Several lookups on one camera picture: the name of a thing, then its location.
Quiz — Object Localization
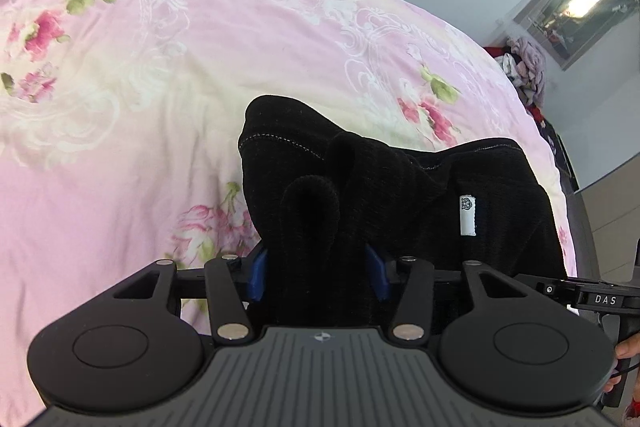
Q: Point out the black velvet pants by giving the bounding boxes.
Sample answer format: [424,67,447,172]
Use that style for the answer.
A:
[239,95,566,327]

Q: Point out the person's right hand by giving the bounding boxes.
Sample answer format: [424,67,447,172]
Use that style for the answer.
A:
[604,333,640,393]

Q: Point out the pile of clothes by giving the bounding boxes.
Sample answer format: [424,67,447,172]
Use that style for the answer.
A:
[484,37,547,108]

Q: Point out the pink floral bed quilt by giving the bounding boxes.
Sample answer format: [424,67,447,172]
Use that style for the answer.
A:
[1,0,577,426]

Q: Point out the black cable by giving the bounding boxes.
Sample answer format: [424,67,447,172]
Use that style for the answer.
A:
[607,355,640,379]

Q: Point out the window with grey frame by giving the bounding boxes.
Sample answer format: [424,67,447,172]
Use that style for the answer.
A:
[514,0,639,69]

